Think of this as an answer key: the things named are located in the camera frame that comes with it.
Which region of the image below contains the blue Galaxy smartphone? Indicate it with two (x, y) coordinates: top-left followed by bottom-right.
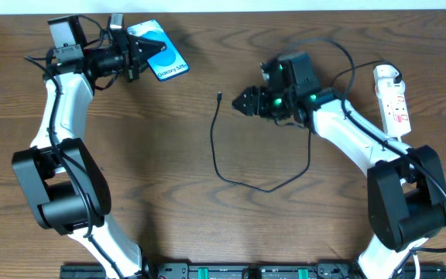
(127, 19), (190, 81)

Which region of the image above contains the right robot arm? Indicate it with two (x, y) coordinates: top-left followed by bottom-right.
(232, 52), (446, 278)

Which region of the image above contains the black USB charging cable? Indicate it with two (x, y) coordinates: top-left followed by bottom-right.
(209, 59), (403, 194)

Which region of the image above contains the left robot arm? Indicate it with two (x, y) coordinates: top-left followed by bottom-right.
(12, 14), (172, 278)

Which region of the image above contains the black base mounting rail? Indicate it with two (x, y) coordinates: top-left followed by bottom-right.
(58, 262), (446, 279)

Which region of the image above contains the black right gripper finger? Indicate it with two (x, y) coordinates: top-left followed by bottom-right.
(232, 99), (257, 116)
(236, 86), (260, 102)

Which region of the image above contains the white power strip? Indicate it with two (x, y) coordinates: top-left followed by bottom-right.
(375, 78), (411, 140)

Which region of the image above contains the white USB charger plug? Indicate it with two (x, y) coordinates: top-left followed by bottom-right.
(373, 64), (403, 85)

